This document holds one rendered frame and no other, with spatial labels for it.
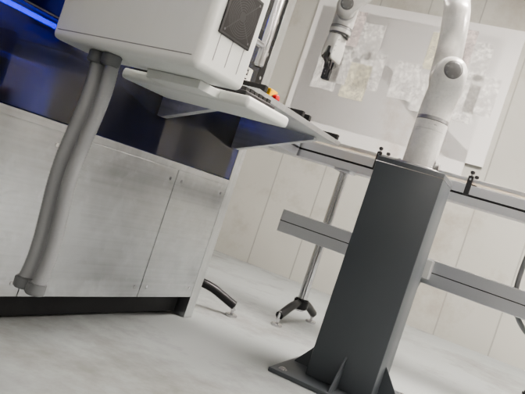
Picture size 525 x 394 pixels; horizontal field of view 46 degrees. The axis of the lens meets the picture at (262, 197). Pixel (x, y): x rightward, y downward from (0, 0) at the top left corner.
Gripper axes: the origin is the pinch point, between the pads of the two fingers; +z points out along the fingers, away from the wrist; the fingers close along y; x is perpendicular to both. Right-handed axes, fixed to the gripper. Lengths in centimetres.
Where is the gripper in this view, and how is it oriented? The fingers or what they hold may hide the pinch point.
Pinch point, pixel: (326, 73)
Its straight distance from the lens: 242.2
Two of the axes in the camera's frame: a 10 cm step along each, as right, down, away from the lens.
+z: -3.2, 9.5, 0.1
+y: -4.5, -1.4, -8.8
